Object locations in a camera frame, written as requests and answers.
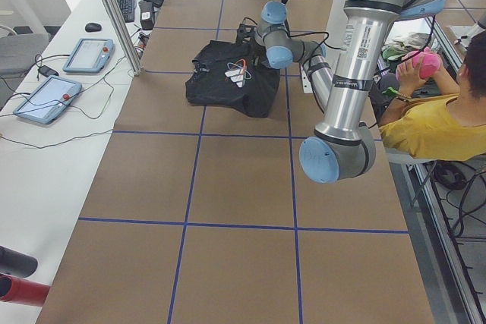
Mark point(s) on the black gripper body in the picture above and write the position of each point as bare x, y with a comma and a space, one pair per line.
257, 51

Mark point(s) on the black printed t-shirt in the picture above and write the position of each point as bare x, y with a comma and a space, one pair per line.
231, 75

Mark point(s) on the black keyboard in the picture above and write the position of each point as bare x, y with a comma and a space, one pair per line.
127, 9

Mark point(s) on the black computer mouse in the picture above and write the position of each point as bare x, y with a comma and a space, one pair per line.
92, 27

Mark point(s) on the far blue teach pendant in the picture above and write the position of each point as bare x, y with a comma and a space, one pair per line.
89, 56

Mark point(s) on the blue teach pendant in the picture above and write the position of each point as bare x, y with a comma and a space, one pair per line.
89, 56
49, 100

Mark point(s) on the pink plush toy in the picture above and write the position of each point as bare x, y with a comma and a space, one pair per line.
430, 62

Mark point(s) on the person in yellow shirt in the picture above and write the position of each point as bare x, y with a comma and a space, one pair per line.
450, 126

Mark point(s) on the near blue teach pendant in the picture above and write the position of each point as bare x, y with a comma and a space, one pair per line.
49, 100

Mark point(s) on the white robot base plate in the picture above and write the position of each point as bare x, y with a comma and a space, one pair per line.
305, 81

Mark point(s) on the aluminium frame post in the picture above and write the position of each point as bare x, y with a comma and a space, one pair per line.
115, 16

